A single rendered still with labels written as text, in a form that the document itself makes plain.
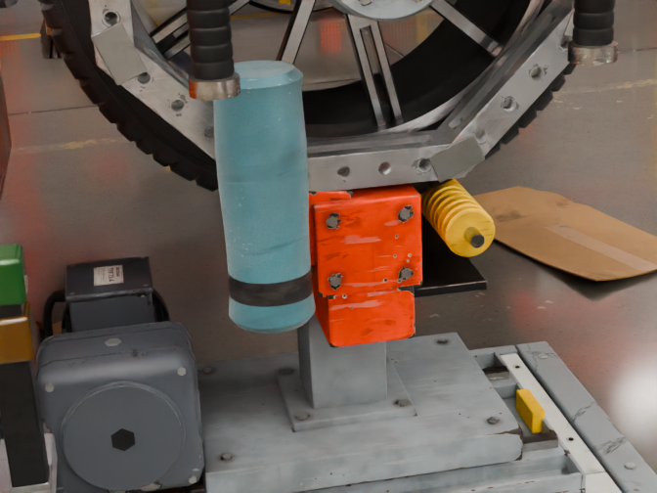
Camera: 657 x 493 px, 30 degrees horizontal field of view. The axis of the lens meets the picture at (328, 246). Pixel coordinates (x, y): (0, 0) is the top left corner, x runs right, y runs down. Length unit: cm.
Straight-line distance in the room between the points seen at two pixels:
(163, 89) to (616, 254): 159
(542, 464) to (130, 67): 75
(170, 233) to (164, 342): 153
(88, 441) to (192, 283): 126
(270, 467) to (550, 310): 105
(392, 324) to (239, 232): 26
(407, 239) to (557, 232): 148
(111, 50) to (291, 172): 22
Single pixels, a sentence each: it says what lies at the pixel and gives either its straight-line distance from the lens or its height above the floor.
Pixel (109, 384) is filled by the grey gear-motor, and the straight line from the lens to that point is 137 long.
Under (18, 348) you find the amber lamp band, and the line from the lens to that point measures 101.
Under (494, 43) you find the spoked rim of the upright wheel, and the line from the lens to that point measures 144.
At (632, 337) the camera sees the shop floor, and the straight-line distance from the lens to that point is 234.
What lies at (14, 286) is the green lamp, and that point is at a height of 64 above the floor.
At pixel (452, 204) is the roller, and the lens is 140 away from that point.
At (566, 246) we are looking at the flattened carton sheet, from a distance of 273.
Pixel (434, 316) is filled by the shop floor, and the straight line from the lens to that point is 241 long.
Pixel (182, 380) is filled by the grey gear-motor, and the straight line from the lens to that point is 139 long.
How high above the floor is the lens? 100
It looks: 21 degrees down
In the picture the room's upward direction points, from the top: 3 degrees counter-clockwise
